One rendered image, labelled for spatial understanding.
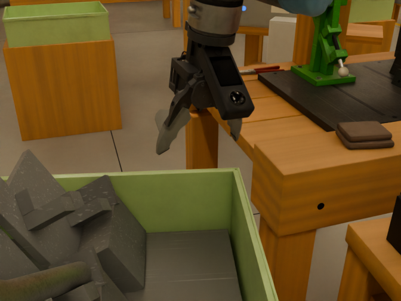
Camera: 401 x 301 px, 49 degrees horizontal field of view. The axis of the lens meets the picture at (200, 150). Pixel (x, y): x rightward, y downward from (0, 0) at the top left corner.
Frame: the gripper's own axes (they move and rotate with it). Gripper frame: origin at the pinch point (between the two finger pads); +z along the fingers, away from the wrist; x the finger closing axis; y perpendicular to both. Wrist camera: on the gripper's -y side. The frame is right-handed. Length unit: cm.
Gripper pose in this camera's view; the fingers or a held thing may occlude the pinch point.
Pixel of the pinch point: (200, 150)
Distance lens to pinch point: 74.3
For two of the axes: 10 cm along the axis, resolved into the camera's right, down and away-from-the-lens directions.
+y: -4.7, -5.3, 7.1
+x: -8.7, 1.6, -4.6
